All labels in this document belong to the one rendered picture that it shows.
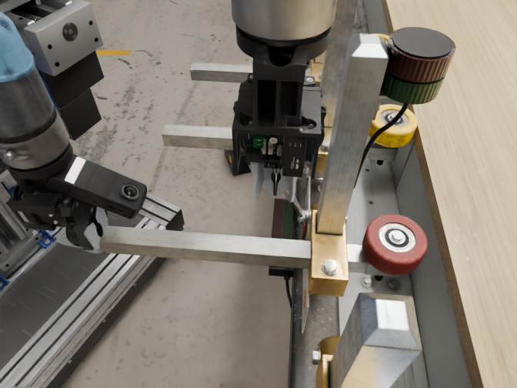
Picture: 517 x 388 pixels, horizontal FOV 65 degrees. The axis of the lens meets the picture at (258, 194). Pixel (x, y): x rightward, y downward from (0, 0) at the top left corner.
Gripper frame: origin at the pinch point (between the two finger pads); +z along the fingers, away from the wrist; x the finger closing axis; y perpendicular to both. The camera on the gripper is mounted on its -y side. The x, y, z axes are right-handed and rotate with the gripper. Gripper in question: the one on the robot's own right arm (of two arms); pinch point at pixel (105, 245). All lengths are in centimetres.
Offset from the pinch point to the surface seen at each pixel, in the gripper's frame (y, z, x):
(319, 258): -32.4, -4.4, 2.0
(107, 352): 27, 83, -10
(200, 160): 13, 83, -101
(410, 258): -43.4, -8.1, 3.2
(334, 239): -34.5, -4.4, -1.3
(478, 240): -53, -7, -1
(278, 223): -26.2, 12.5, -15.8
